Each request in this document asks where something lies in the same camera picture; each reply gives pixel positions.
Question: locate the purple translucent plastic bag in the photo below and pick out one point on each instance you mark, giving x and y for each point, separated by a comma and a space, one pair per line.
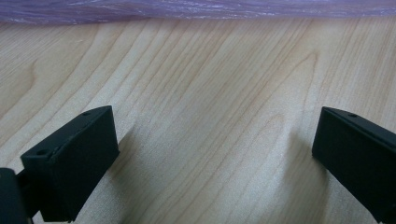
186, 9

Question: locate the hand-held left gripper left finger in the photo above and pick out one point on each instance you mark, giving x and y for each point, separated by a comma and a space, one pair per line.
74, 161

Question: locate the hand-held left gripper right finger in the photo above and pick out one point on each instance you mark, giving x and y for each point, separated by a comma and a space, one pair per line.
358, 155

